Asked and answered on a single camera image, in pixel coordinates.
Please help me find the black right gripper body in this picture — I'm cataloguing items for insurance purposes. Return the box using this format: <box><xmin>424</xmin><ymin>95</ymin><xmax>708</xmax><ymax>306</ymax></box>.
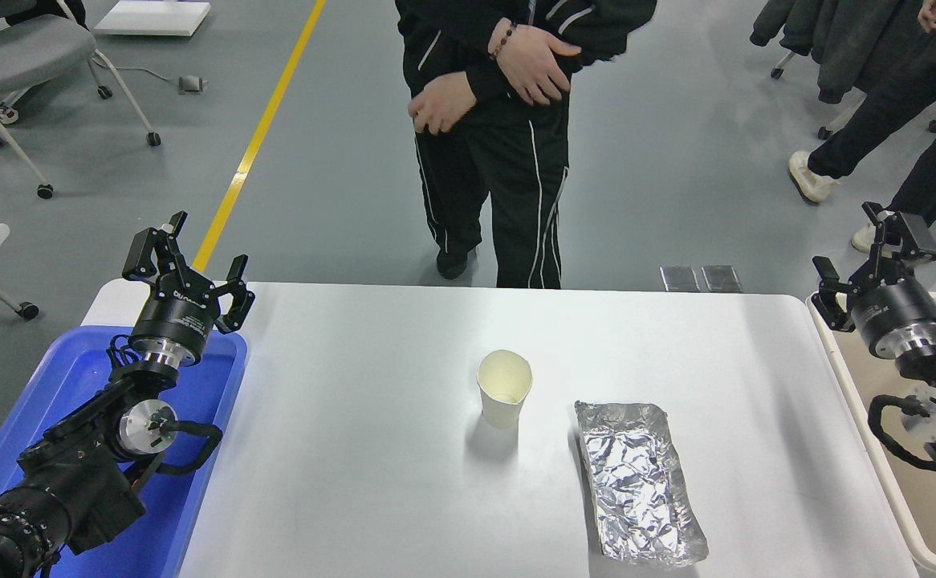
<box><xmin>849</xmin><ymin>277</ymin><xmax>936</xmax><ymax>354</ymax></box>

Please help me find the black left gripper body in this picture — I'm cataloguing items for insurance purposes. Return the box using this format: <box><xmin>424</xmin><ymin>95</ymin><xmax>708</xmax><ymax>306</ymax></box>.
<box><xmin>129</xmin><ymin>279</ymin><xmax>222</xmax><ymax>354</ymax></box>

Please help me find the white paper cup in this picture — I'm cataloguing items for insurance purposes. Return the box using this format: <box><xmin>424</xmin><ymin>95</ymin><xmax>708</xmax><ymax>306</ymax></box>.
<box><xmin>477</xmin><ymin>350</ymin><xmax>533</xmax><ymax>429</ymax></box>

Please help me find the person's left hand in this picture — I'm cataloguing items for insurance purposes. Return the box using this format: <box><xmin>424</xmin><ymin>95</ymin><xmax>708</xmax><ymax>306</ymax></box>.
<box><xmin>408</xmin><ymin>72</ymin><xmax>478</xmax><ymax>136</ymax></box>

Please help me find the person's right hand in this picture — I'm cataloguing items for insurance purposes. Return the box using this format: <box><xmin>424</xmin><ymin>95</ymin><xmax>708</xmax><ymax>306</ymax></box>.
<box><xmin>490</xmin><ymin>20</ymin><xmax>583</xmax><ymax>108</ymax></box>

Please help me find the large pale plastic bin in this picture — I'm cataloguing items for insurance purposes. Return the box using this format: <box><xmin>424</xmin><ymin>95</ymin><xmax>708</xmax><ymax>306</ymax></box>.
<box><xmin>805</xmin><ymin>291</ymin><xmax>936</xmax><ymax>578</ymax></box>

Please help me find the blue plastic tray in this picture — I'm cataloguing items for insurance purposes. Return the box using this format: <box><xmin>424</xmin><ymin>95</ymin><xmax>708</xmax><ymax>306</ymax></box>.
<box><xmin>0</xmin><ymin>324</ymin><xmax>248</xmax><ymax>578</ymax></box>

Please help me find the person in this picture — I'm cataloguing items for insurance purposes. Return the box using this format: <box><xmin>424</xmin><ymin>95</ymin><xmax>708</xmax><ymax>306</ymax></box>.
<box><xmin>394</xmin><ymin>0</ymin><xmax>658</xmax><ymax>290</ymax></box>
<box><xmin>789</xmin><ymin>0</ymin><xmax>936</xmax><ymax>254</ymax></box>

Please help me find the dark grey jacket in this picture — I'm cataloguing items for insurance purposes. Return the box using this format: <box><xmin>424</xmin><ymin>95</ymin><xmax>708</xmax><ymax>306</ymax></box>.
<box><xmin>751</xmin><ymin>0</ymin><xmax>936</xmax><ymax>105</ymax></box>

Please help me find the white flat platform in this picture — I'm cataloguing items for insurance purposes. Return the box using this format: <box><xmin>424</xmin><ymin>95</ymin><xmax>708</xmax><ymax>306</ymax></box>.
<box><xmin>93</xmin><ymin>0</ymin><xmax>212</xmax><ymax>38</ymax></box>

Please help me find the grey office chair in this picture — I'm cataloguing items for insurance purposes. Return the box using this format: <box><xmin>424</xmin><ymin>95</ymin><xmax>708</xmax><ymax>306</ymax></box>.
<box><xmin>0</xmin><ymin>0</ymin><xmax>162</xmax><ymax>200</ymax></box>

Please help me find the crumpled foil tray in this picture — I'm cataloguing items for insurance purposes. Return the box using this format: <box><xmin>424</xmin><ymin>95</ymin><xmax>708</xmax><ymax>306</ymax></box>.
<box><xmin>573</xmin><ymin>401</ymin><xmax>710</xmax><ymax>568</ymax></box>

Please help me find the thin grey floor cable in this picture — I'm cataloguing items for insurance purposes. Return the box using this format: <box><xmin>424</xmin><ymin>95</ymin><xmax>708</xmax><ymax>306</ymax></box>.
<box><xmin>92</xmin><ymin>58</ymin><xmax>184</xmax><ymax>86</ymax></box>

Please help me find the beaded bracelet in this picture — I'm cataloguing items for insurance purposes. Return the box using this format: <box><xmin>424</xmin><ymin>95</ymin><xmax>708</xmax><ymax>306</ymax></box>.
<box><xmin>489</xmin><ymin>21</ymin><xmax>519</xmax><ymax>62</ymax></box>

